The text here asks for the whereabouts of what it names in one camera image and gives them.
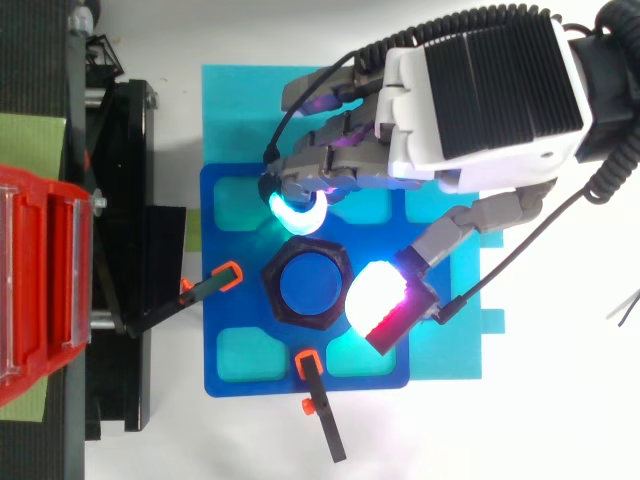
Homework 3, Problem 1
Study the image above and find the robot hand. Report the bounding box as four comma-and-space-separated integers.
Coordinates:
257, 10, 596, 357

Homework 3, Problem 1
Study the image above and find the large black nut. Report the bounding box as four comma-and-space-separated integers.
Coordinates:
260, 237, 356, 331

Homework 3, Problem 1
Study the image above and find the turquoise plate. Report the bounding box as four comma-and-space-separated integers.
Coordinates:
201, 64, 506, 382

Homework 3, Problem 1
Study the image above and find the blue plate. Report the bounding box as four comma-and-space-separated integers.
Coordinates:
199, 163, 412, 399

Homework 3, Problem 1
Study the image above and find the black-and-orange clip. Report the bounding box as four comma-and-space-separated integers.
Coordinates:
293, 349, 348, 464
124, 260, 245, 339

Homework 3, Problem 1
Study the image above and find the black stand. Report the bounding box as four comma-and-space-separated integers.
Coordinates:
0, 0, 189, 480

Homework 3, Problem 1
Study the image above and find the red bin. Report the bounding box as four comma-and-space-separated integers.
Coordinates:
0, 163, 96, 409

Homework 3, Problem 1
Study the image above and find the black coiled cable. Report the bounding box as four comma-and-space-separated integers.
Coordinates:
352, 0, 640, 205

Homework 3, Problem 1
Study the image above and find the thin black cable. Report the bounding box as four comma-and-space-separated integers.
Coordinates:
617, 297, 640, 329
437, 180, 590, 325
263, 50, 357, 164

